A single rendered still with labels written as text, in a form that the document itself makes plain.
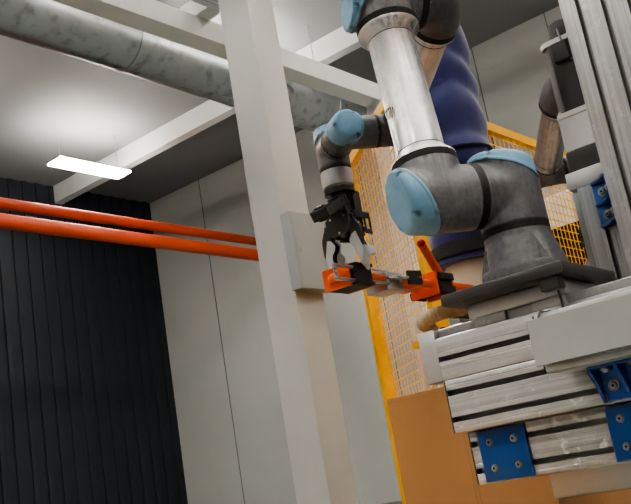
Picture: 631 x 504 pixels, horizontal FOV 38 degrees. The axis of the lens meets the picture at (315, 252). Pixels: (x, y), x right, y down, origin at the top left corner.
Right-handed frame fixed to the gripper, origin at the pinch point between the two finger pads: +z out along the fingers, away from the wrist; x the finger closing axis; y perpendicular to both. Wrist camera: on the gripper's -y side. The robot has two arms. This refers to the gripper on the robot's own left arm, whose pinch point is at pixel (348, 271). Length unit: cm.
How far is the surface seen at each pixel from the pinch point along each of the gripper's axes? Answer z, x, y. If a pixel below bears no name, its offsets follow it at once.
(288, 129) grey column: -94, 92, 103
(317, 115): -367, 453, 614
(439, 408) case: 31.6, 2.4, 29.6
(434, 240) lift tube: -15, 6, 50
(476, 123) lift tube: -45, -10, 58
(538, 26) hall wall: -490, 286, 904
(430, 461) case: 43, 8, 30
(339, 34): -496, 455, 692
